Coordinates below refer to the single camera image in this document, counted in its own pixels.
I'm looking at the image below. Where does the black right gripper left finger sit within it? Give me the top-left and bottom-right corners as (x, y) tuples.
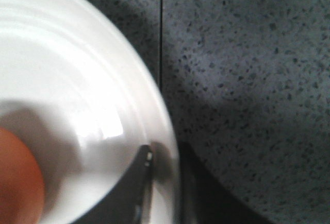
(74, 145), (153, 223)

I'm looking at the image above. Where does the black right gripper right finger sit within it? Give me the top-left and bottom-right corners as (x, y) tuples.
(179, 143), (268, 223)

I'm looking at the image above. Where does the orange mandarin fruit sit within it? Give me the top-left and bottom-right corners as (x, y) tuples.
(1, 128), (45, 223)

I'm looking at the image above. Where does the white round plate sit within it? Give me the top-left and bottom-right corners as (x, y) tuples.
(1, 0), (179, 223)

